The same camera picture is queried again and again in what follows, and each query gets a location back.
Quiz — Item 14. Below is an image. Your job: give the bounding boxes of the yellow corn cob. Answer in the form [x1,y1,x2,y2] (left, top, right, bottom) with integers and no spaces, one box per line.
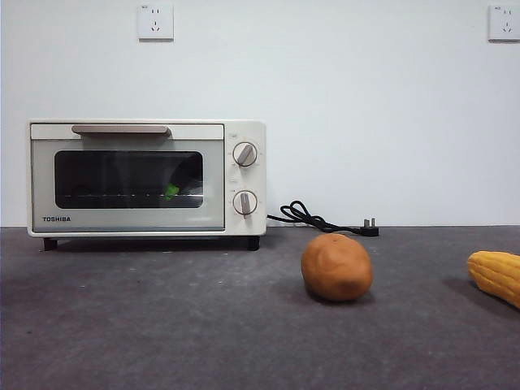
[466,250,520,310]

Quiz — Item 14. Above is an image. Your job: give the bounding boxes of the round oven knob, slanted grip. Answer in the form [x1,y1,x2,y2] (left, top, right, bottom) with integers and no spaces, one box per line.
[232,141,258,168]

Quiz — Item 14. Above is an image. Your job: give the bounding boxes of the white wall socket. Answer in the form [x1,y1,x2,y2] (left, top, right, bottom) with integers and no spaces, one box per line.
[136,3,175,42]
[487,4,520,43]

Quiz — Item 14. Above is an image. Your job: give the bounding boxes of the black power cord with plug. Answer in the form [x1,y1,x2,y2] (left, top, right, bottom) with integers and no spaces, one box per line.
[266,200,381,238]

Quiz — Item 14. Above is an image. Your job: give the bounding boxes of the metal wire oven rack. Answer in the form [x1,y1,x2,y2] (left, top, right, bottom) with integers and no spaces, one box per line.
[61,191,204,200]

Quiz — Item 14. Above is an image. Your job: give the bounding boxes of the purple eggplant with green stem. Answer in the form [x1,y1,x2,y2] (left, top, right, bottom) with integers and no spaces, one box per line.
[162,162,200,202]

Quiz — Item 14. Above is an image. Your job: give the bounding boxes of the white Toshiba toaster oven body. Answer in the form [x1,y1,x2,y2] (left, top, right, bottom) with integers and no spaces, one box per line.
[27,119,268,251]

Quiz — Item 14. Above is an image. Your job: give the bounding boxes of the round oven knob, upright grip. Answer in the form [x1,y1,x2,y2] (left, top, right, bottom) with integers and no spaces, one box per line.
[232,189,258,217]

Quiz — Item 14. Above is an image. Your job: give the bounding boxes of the brown potato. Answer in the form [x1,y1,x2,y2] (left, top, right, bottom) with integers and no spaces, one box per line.
[301,232,374,303]

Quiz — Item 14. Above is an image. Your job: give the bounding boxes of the glass oven door with handle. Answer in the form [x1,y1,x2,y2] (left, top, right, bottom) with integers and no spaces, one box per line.
[30,123,226,234]

